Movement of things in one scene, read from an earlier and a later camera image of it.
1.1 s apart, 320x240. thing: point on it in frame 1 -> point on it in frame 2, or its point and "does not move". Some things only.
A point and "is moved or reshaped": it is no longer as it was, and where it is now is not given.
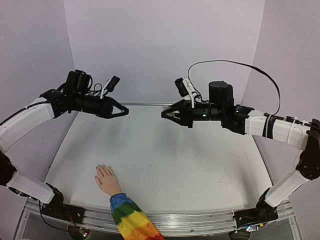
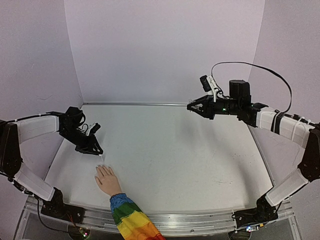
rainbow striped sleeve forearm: x=132 y=222 does not move
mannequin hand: x=107 y=180 does not move
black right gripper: x=188 y=114 -> x=211 y=107
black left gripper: x=106 y=111 -> x=88 y=148
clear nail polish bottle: x=172 y=114 is moved or reshaped
